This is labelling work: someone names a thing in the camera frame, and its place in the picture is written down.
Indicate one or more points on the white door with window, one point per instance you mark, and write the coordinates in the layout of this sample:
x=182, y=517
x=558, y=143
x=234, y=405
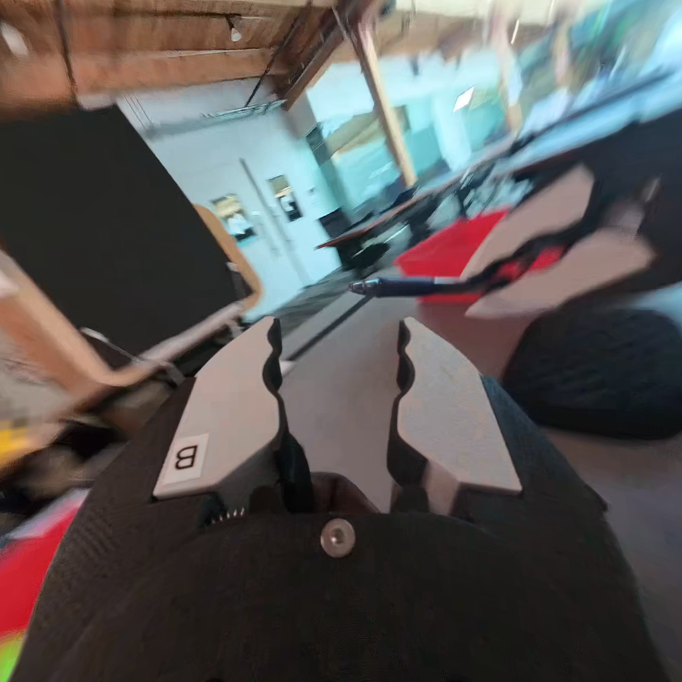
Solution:
x=298, y=250
x=213, y=170

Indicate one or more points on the wooden pillar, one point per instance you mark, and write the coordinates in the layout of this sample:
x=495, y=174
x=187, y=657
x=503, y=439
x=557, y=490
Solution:
x=386, y=106

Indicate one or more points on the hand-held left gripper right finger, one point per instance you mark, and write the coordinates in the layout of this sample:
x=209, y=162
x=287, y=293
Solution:
x=453, y=421

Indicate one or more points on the wooden book stand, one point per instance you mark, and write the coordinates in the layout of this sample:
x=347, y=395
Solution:
x=234, y=250

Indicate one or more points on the blue pen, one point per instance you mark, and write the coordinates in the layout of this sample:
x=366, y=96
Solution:
x=405, y=286

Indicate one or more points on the yellow plastic bin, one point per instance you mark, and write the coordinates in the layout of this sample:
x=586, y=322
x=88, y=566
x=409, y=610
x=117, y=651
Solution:
x=10, y=445

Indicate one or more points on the white track light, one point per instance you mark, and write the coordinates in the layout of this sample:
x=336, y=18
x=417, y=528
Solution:
x=234, y=33

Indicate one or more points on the red plastic bin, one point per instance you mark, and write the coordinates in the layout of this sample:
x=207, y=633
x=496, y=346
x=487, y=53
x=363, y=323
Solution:
x=26, y=559
x=447, y=250

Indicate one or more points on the wooden office desk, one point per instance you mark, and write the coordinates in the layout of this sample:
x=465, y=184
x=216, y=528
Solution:
x=373, y=229

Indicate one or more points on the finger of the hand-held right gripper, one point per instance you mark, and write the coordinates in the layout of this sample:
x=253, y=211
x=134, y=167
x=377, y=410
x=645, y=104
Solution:
x=538, y=224
x=575, y=277

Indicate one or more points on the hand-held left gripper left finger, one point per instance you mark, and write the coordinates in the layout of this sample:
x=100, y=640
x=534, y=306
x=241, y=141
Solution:
x=229, y=415

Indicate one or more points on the black board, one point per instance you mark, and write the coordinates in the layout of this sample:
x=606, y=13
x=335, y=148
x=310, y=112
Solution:
x=106, y=224

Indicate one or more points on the black textured cushion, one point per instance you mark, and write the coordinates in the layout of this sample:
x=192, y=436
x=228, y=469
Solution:
x=596, y=373

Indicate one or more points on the black office chair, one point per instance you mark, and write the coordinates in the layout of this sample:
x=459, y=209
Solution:
x=346, y=226

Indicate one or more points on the green plastic bin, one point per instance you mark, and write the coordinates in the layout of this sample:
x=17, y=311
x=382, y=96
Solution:
x=9, y=655

